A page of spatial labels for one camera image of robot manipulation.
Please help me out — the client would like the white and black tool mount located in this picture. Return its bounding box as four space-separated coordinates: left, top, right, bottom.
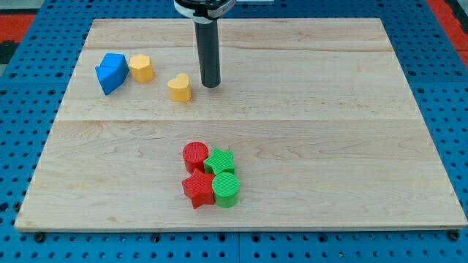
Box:
173 0 236 24

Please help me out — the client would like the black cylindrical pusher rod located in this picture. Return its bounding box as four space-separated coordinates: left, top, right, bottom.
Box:
195 20 221 88

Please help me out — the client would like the yellow heart block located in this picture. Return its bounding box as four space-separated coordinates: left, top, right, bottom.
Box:
167 73 192 102

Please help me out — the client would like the yellow hexagon block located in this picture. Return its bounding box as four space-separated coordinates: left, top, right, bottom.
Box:
129 54 154 83

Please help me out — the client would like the blue angular block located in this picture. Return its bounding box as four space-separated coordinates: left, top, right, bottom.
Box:
95 53 129 95

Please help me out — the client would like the red cylinder block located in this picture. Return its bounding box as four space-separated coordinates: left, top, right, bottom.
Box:
182 141 209 173

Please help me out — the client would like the green star block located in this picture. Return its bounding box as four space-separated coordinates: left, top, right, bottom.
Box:
203 148 235 175

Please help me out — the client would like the red star block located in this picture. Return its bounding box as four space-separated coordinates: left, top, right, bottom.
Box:
181 169 215 209

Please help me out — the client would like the green cylinder block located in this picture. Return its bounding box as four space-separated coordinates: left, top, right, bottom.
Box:
212 172 240 208

